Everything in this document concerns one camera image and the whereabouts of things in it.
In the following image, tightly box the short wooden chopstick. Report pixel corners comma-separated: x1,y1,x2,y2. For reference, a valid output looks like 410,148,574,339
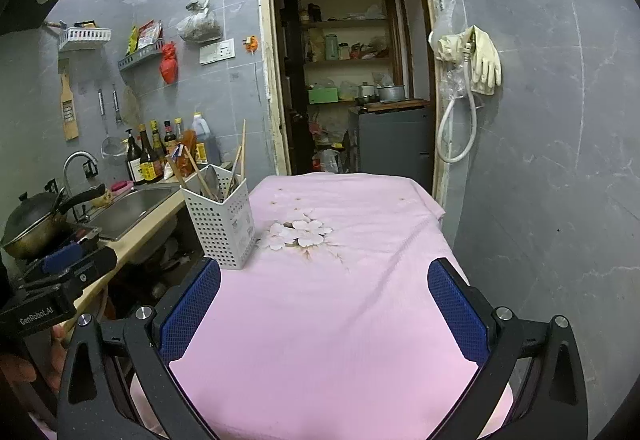
166,155,188,189

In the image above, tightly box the plain wooden chopstick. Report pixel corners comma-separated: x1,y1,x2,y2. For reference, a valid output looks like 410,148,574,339
182,144,217,200

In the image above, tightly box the large steel spoon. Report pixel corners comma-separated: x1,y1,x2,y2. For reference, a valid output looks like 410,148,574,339
201,165,224,201

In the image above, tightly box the long wooden chopstick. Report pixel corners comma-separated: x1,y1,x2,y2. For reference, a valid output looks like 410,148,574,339
240,119,247,180

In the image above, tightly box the person's left hand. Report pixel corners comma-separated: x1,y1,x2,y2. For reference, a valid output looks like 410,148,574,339
1,324,67,394

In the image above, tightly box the black wok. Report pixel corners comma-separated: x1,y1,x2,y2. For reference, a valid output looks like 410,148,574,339
1,184,106,260

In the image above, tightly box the wooden counter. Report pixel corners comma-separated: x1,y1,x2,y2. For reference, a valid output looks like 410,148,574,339
62,178,202,332

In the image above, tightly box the steel sink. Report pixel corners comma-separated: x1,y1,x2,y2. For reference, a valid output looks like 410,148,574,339
87,185,179,241

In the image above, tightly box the chrome faucet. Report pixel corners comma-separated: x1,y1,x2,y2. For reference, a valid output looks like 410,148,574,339
62,151,100,198

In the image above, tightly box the dark soy sauce bottle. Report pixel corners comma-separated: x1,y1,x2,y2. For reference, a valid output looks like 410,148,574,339
127,129,145,185

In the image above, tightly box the white perforated utensil holder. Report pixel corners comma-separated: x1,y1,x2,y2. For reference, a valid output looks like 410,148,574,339
180,180,257,270

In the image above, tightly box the orange sauce bottle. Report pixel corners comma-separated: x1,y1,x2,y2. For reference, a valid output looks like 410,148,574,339
175,118,196,177

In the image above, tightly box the large oil jug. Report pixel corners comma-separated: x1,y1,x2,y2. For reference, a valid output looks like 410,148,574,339
192,111,221,166

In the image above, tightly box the red plastic bag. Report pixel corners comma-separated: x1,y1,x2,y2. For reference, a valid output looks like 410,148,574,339
160,41,178,85

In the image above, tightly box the pink floral tablecloth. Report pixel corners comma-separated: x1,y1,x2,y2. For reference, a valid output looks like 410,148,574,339
171,173,476,439

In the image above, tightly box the dark grey cabinet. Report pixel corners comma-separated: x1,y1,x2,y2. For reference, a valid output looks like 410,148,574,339
347,106,435,193

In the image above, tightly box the green box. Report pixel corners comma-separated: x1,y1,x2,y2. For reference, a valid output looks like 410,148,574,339
308,86,338,105

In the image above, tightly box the metal pot on cabinet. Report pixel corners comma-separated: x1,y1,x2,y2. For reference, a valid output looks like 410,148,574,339
378,85,406,103

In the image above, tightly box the wooden spatula on wall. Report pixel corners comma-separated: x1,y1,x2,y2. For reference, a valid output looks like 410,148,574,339
60,71,79,141

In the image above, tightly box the white wall rack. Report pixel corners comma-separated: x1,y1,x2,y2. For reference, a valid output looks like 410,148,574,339
58,26,112,52

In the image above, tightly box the white wall socket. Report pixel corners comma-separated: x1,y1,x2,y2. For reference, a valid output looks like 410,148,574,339
198,39,235,66

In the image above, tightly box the white hose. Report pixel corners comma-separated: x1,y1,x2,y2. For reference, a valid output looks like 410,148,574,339
435,46,478,165

